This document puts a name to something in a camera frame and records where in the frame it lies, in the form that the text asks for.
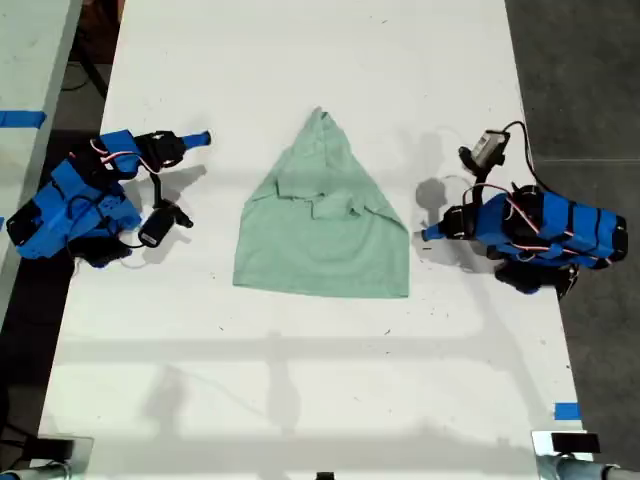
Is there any pale green T-shirt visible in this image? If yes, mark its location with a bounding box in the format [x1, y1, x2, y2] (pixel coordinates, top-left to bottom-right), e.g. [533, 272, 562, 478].
[232, 106, 411, 300]

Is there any long blue tape strip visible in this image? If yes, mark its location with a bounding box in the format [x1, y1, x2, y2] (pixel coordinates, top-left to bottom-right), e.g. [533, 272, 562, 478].
[0, 109, 48, 129]

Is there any small blue tape piece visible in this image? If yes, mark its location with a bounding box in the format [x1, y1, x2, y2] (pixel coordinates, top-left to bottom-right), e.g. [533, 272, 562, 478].
[553, 401, 583, 422]

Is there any small black box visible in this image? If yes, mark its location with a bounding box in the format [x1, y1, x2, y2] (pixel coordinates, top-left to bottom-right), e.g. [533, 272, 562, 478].
[550, 432, 602, 454]
[35, 436, 95, 462]

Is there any grey metal pipe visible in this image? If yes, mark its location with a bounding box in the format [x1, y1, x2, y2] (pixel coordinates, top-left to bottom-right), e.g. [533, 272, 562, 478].
[537, 455, 640, 480]
[0, 461, 77, 480]

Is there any black camera stalk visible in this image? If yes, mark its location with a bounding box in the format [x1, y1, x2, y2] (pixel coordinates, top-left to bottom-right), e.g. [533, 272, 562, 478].
[148, 167, 169, 210]
[457, 144, 496, 191]

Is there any red white servo wire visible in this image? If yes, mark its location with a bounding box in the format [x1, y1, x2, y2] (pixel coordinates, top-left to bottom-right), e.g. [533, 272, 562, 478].
[88, 138, 157, 175]
[502, 194, 544, 237]

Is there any black camera box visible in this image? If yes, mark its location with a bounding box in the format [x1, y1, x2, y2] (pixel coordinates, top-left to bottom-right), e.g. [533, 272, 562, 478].
[471, 129, 512, 166]
[136, 202, 195, 249]

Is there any black camera cable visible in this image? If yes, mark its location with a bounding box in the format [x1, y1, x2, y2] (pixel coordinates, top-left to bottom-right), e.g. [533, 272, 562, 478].
[502, 119, 554, 196]
[112, 233, 149, 252]

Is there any black floor cable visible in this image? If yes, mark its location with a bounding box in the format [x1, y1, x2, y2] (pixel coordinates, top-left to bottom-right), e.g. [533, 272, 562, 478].
[60, 47, 110, 99]

